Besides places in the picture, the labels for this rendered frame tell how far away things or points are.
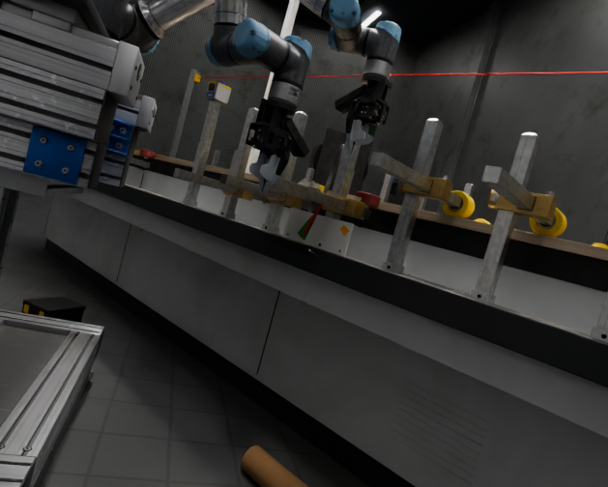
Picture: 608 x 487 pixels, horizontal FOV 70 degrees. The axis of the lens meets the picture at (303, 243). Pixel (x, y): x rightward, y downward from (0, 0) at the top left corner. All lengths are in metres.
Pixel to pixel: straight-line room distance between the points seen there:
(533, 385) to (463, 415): 0.33
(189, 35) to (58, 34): 12.39
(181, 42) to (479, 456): 12.59
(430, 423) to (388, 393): 0.15
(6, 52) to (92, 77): 0.13
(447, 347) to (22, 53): 1.06
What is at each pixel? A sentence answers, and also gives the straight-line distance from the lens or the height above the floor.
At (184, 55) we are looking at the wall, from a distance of 13.12.
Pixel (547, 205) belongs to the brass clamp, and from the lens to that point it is 1.10.
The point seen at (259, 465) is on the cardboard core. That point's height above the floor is 0.06.
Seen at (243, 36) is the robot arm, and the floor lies 1.12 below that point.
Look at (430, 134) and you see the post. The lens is 1.24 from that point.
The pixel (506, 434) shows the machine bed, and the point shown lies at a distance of 1.36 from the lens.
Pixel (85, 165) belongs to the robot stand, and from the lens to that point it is 0.92.
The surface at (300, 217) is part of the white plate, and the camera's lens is 1.41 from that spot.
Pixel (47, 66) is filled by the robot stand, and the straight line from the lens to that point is 0.90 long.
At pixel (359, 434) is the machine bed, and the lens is 1.57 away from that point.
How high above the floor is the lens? 0.78
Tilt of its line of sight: 3 degrees down
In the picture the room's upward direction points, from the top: 15 degrees clockwise
